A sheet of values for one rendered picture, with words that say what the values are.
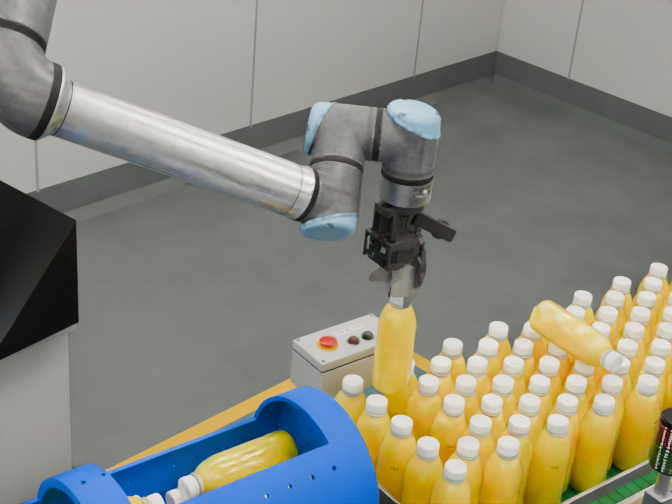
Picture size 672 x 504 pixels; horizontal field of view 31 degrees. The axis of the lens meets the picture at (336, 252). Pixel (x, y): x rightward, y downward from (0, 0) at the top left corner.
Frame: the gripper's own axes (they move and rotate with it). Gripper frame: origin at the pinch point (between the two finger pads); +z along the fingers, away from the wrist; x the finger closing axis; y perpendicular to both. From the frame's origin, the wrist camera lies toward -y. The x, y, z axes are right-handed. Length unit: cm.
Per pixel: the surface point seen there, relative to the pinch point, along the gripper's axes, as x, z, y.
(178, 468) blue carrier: 0, 21, 46
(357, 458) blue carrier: 23.3, 10.3, 26.8
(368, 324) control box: -17.8, 19.3, -8.9
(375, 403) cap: 4.5, 18.8, 7.1
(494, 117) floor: -274, 129, -308
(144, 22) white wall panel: -284, 54, -106
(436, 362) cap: 0.1, 18.7, -11.6
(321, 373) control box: -11.2, 21.6, 7.6
